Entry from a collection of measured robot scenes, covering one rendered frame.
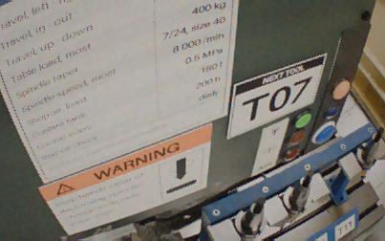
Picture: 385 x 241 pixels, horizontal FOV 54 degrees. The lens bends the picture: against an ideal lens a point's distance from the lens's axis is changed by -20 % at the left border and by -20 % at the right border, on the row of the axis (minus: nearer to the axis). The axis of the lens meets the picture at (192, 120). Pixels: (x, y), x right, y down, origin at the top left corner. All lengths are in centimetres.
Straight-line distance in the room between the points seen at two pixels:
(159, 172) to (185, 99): 9
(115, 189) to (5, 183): 11
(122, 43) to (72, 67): 3
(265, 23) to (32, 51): 16
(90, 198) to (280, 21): 21
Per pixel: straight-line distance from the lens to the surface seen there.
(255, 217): 80
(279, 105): 40
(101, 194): 39
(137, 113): 31
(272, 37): 33
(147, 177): 39
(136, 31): 26
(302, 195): 85
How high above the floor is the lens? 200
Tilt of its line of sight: 54 degrees down
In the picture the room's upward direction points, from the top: 2 degrees clockwise
